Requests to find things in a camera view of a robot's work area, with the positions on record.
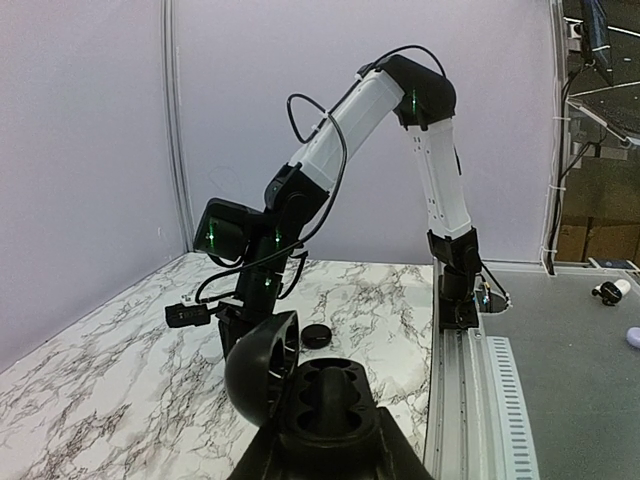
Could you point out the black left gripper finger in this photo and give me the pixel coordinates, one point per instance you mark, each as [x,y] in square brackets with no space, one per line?
[378,451]

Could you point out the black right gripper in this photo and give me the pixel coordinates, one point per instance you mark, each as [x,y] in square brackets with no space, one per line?
[235,321]

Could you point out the black earbud charging case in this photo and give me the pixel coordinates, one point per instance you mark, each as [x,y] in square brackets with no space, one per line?
[266,382]

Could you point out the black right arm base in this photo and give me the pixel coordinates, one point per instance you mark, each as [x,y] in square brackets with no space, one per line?
[459,303]

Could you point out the black round disc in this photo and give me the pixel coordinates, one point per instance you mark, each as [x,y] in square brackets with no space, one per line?
[316,336]

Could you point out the white black small device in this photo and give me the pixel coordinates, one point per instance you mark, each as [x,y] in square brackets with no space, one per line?
[611,293]

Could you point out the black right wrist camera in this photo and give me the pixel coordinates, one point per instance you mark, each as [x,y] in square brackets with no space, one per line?
[181,316]

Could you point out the aluminium front rail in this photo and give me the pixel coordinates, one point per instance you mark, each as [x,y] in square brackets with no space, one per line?
[478,425]

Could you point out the left aluminium frame post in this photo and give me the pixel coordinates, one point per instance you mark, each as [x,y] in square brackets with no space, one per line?
[173,117]

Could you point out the aluminium frame post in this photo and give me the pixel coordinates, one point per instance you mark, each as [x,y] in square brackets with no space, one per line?
[173,117]
[560,123]

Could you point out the right aluminium frame post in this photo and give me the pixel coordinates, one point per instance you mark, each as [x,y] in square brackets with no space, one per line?
[560,123]

